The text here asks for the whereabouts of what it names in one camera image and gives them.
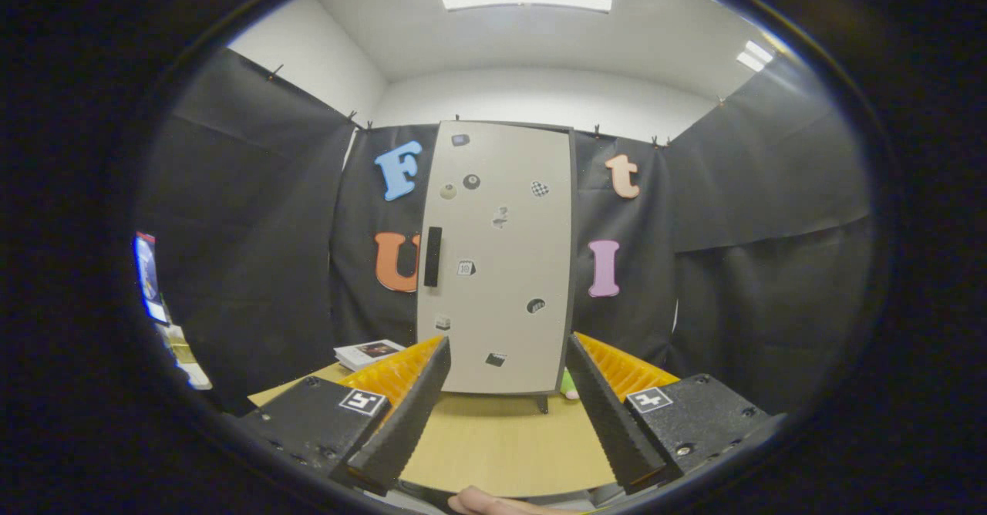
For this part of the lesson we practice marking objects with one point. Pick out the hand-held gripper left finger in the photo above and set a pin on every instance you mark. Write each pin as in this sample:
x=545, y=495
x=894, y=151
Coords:
x=409, y=415

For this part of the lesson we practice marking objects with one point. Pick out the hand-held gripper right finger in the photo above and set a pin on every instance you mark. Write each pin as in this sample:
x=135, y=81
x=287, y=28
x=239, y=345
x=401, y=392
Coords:
x=609, y=415

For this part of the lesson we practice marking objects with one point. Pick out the small ceiling light panel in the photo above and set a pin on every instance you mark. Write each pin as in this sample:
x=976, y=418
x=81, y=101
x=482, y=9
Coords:
x=754, y=55

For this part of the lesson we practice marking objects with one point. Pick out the grey shoe cabinet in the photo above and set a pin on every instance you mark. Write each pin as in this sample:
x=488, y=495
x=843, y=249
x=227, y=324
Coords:
x=573, y=268

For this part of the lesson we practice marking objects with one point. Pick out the pink and green plush toy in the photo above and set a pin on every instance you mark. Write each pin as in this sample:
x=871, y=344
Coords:
x=568, y=385

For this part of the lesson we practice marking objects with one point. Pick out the blue wall poster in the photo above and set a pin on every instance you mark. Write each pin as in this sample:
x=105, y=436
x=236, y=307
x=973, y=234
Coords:
x=146, y=276

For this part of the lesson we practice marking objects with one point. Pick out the cluttered white side shelf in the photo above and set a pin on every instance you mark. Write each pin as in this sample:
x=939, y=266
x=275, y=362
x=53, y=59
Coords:
x=185, y=357

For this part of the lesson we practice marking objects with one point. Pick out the beige shoe cabinet door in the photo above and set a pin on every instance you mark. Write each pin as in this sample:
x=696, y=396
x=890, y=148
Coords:
x=509, y=307

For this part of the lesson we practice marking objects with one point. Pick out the black backdrop cloth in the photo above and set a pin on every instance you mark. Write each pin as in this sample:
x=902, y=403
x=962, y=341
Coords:
x=254, y=230

